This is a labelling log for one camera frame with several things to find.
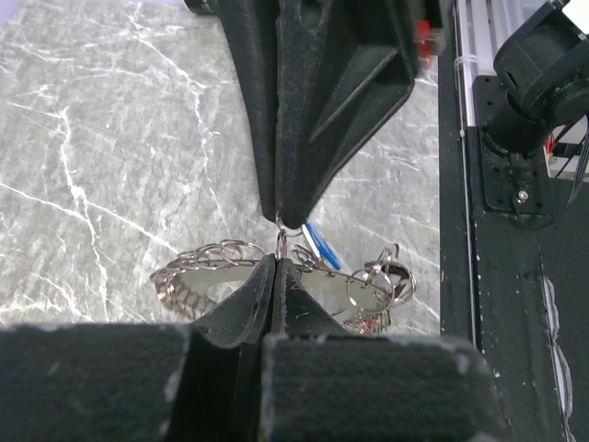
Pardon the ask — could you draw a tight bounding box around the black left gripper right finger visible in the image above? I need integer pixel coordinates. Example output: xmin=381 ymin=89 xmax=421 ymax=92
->
xmin=257 ymin=257 xmax=512 ymax=442

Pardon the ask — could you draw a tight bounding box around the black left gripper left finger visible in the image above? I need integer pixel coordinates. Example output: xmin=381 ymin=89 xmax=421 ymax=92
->
xmin=1 ymin=256 xmax=276 ymax=441

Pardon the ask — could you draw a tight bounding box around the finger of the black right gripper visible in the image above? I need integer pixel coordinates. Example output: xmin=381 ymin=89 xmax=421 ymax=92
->
xmin=217 ymin=0 xmax=279 ymax=222
xmin=275 ymin=1 xmax=420 ymax=228

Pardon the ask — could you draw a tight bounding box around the blue tagged key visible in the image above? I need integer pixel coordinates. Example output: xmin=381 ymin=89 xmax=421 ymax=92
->
xmin=302 ymin=222 xmax=341 ymax=271

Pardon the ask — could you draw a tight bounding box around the black key tag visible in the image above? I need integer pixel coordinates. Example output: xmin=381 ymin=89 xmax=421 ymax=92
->
xmin=383 ymin=262 xmax=413 ymax=286

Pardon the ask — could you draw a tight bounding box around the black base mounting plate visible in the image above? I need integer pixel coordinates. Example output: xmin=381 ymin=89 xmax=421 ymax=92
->
xmin=439 ymin=1 xmax=588 ymax=441

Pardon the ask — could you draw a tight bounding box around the aluminium rail frame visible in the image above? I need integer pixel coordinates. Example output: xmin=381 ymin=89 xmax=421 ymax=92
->
xmin=454 ymin=0 xmax=525 ymax=130

